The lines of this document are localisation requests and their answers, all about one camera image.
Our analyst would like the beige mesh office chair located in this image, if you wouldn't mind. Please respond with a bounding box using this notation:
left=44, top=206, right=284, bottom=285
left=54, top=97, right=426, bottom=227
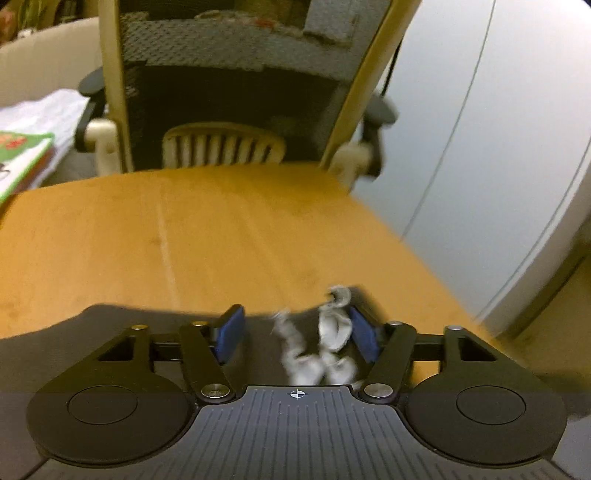
left=74, top=1, right=419, bottom=188

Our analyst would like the green cartoon zipper storage bag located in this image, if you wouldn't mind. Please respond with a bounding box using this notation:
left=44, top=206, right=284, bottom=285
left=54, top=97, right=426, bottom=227
left=0, top=131, right=55, bottom=204

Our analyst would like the beige sofa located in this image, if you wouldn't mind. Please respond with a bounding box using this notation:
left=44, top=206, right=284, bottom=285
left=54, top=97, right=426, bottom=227
left=0, top=17, right=102, bottom=107

